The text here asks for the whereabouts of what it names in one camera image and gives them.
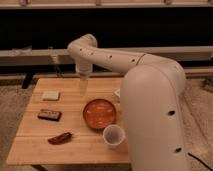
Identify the translucent cylindrical end tool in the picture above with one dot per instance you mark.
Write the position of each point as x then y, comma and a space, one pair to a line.
83, 84

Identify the dark rectangular box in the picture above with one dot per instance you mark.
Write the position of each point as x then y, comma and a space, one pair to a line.
49, 115

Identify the wooden table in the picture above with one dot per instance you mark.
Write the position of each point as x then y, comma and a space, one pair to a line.
31, 146

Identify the long grey bench rail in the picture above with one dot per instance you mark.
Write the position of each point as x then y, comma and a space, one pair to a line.
196, 60

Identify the brown chocolate bar wrapper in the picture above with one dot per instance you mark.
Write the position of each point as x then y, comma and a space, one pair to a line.
60, 139

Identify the orange bowl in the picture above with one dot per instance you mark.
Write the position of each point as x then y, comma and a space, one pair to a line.
99, 113

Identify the white plastic cup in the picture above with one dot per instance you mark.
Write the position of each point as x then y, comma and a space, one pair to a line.
113, 135

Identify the white sponge block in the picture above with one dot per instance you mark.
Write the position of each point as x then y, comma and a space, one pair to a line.
51, 95

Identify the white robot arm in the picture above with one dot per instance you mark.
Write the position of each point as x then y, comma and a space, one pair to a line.
149, 99

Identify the white bottle lying down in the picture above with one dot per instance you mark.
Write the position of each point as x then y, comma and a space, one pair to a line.
117, 93

